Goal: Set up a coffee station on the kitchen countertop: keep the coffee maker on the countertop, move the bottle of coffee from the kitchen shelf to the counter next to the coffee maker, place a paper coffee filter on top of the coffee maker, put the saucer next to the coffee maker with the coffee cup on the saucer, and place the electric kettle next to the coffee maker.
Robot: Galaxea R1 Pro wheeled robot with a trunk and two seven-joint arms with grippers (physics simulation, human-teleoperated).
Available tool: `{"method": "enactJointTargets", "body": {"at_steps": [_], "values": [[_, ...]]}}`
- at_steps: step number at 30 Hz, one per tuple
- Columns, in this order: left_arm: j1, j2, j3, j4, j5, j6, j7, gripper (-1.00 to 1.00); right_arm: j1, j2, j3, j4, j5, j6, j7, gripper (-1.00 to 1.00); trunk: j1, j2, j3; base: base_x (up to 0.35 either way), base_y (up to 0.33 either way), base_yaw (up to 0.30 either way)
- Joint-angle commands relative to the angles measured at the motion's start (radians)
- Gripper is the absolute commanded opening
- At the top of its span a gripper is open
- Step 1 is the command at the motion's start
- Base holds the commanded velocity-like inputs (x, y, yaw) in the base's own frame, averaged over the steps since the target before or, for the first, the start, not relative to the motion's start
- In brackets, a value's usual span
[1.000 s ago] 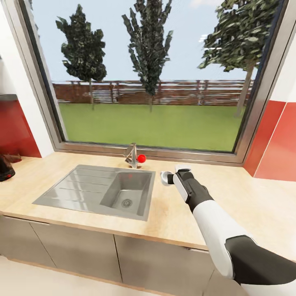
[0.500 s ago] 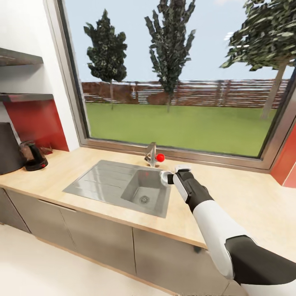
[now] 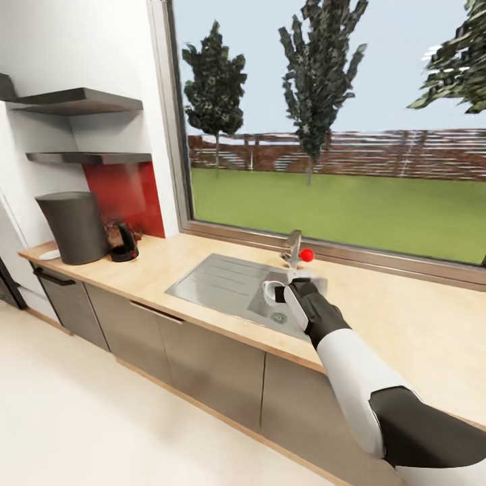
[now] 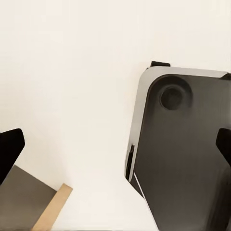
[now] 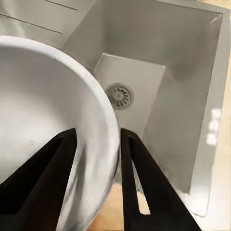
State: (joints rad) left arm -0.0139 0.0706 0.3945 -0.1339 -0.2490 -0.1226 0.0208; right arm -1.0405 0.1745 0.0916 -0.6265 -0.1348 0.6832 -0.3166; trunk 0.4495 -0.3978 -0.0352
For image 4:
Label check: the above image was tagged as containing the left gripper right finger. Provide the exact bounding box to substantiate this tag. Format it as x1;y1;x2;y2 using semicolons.
216;128;231;167

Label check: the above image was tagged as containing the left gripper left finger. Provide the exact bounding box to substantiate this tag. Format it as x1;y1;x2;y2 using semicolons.
0;128;25;185

